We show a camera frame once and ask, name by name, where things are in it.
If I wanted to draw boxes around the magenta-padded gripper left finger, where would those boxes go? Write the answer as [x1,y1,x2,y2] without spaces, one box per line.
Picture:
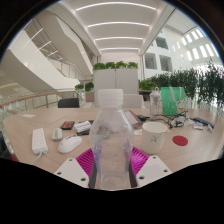
[54,147,98,189]

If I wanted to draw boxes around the low planter with shrubs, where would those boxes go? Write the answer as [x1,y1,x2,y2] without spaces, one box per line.
[138,79,158,92]

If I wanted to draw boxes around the ceiling light strips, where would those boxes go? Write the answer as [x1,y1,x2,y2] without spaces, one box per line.
[75,1,158,53]

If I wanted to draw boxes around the green hedge row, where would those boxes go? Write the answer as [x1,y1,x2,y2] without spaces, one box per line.
[146,63,224,111]

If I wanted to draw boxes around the white paper cup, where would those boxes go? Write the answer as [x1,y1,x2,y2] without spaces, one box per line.
[141,121,169,155]

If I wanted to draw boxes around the clear shaker bottle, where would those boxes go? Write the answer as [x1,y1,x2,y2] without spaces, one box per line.
[149,86,163,120]

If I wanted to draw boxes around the black cable tangle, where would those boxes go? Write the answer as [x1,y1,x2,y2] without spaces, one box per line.
[161,113,191,129]

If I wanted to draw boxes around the black office chair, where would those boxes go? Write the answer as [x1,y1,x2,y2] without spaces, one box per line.
[57,97,81,109]

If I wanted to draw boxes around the small red-black box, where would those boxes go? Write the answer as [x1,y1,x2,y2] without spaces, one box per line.
[60,120,76,131]

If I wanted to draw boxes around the green tote bag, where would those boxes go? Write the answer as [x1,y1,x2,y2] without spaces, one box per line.
[160,86,187,117]

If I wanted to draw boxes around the small planter with shrubs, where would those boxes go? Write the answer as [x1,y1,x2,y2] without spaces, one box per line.
[74,82,95,103]

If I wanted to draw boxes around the white chair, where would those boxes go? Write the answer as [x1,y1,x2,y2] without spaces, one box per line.
[123,93,146,109]

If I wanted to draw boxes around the white labelled box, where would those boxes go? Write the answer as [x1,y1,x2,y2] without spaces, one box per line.
[193,122,205,131]

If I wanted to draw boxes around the white computer mouse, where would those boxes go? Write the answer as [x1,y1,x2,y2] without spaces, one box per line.
[57,134,83,154]

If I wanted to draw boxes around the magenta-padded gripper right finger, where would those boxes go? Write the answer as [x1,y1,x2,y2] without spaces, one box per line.
[128,146,173,189]

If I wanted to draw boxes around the clear plastic water bottle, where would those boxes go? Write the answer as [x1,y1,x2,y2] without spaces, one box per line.
[89,88,135,191]

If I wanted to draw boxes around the white power strip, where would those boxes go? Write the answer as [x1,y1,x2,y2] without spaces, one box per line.
[31,127,49,156]

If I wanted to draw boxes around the white tissue packet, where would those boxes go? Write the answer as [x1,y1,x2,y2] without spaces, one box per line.
[73,120,93,134]

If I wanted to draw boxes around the flat round red coaster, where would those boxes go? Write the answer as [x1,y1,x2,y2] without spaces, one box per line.
[172,134,189,147]

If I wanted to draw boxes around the white cabinet with plants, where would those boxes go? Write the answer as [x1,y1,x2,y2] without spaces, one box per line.
[92,60,140,108]

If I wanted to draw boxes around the small grey-white charger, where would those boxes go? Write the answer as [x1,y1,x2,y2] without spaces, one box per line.
[51,127,64,141]

